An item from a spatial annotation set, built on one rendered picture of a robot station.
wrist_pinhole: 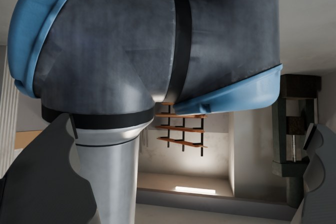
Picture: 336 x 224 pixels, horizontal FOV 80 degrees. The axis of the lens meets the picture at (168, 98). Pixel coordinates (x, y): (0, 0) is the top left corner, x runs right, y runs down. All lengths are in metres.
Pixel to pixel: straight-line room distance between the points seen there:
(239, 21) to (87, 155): 0.19
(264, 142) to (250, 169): 0.86
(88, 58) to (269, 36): 0.16
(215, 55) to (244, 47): 0.03
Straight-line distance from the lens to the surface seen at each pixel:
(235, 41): 0.20
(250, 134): 6.48
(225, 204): 5.74
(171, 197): 5.78
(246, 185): 6.72
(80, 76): 0.18
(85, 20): 0.18
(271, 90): 0.21
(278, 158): 5.35
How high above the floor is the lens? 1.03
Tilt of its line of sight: 5 degrees down
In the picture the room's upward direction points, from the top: 178 degrees counter-clockwise
